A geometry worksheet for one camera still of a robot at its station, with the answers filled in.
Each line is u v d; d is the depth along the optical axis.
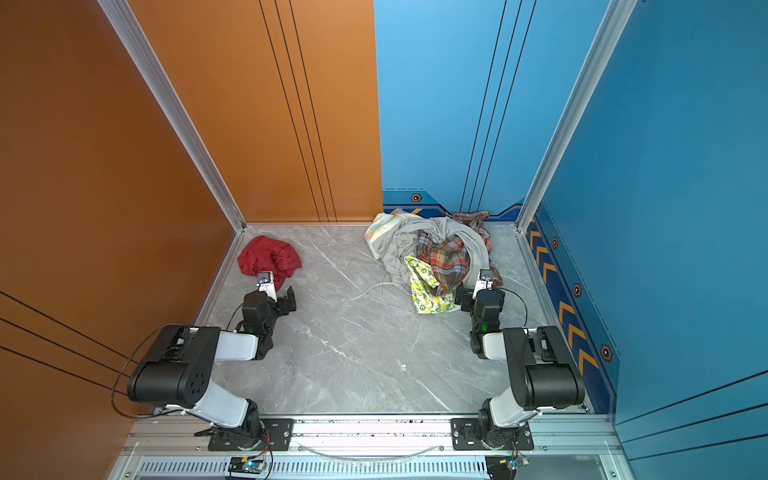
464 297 0.86
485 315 0.71
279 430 0.74
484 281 0.79
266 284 0.81
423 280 0.95
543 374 0.45
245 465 0.71
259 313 0.72
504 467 0.71
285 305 0.87
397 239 1.04
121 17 0.70
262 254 0.97
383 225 1.09
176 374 0.45
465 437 0.72
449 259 0.96
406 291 0.99
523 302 0.79
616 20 0.70
